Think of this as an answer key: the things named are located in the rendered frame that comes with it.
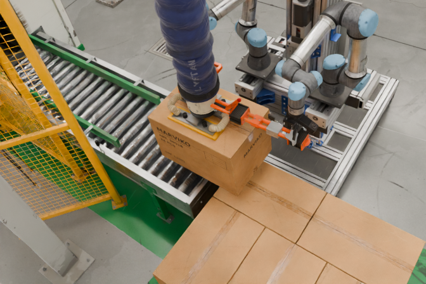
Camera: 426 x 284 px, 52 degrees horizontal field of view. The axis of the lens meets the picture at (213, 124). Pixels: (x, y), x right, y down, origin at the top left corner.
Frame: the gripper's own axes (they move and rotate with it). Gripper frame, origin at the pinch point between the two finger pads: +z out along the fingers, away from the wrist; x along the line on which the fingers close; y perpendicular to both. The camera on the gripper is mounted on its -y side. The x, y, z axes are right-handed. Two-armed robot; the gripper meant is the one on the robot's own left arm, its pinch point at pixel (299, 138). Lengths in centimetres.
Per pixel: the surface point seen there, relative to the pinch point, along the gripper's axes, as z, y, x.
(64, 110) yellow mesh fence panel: 6, 131, 44
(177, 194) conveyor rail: 61, 66, 34
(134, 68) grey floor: 119, 227, -83
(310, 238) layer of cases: 66, -17, 16
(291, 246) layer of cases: 66, -10, 26
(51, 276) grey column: 119, 136, 113
